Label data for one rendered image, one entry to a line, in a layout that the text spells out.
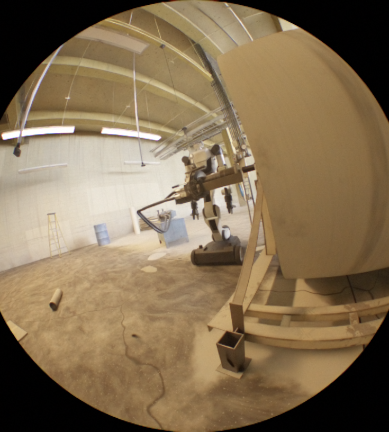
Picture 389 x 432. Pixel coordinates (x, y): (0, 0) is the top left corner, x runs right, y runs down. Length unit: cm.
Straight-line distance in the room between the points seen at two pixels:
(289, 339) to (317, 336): 11
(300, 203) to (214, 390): 75
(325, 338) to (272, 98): 77
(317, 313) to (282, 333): 18
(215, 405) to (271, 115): 96
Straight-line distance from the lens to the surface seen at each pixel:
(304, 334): 66
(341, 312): 77
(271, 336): 65
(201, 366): 82
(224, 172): 130
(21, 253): 892
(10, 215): 915
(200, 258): 172
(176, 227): 301
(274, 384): 75
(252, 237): 68
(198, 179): 142
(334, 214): 45
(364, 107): 49
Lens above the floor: 71
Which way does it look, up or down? 4 degrees down
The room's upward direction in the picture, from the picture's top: 12 degrees counter-clockwise
